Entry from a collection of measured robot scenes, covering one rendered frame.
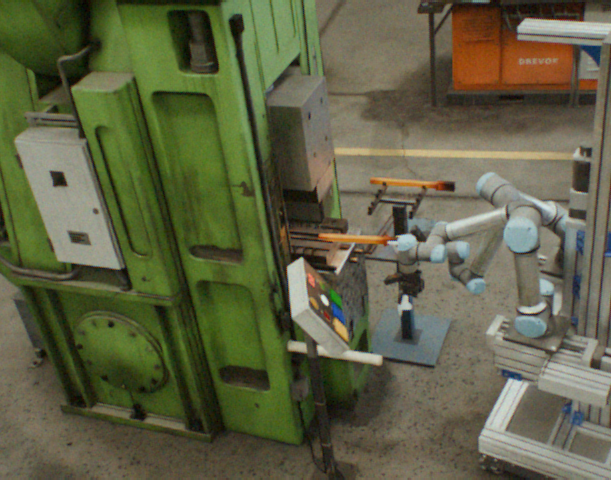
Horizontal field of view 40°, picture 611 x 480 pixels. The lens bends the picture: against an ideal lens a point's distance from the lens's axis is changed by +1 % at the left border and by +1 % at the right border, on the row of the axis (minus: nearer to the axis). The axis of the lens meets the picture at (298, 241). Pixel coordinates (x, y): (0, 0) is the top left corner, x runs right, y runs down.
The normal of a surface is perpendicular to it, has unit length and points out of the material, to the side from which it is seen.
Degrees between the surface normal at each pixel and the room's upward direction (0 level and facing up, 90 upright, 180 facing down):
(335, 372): 89
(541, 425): 0
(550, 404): 0
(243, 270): 90
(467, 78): 89
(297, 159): 90
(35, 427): 0
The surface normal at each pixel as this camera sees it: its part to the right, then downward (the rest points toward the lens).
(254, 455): -0.13, -0.82
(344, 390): -0.36, 0.56
